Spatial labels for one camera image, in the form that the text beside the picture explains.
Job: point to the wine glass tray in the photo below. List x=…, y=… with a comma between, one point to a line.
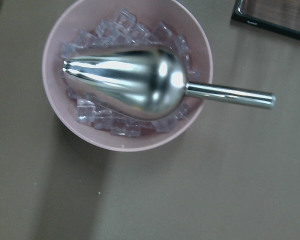
x=278, y=16

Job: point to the clear ice cubes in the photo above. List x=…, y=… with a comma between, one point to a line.
x=126, y=33

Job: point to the pink bowl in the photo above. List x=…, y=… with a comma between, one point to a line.
x=85, y=15

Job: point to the metal ice scoop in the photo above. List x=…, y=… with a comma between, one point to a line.
x=148, y=83

